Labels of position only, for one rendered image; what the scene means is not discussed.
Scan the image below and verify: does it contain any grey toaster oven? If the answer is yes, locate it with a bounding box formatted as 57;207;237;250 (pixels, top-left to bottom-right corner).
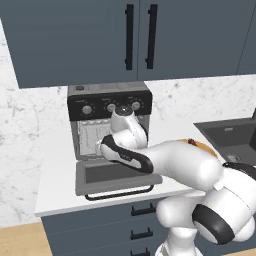
67;81;154;162

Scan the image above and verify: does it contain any toaster oven door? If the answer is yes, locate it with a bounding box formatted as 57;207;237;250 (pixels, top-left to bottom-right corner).
74;158;164;197

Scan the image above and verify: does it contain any brown baguette bread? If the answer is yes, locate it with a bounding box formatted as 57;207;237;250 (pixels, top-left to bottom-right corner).
176;138;220;160

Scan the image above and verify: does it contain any wide blue-grey cupboard door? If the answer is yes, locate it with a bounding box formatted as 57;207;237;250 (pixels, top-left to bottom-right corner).
0;0;141;90

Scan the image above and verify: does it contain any narrow blue-grey cupboard door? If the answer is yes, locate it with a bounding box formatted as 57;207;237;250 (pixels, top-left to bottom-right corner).
236;13;256;76

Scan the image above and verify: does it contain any blue-grey drawer front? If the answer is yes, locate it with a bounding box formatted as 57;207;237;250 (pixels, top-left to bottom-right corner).
41;198;168;225
48;241;168;256
44;218;172;248

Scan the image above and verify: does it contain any dark grey sink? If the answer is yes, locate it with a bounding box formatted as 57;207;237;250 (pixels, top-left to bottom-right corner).
193;117;256;165

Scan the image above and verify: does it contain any black toaster oven door handle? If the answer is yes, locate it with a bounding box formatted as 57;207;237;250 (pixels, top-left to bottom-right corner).
84;184;156;202

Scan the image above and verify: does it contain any black drawer handle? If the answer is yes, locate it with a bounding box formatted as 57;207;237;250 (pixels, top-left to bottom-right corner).
130;203;157;217
129;227;154;241
129;247;151;256

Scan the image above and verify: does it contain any black cupboard door handle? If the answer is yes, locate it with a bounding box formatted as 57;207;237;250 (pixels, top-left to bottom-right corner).
124;3;135;71
144;3;159;70

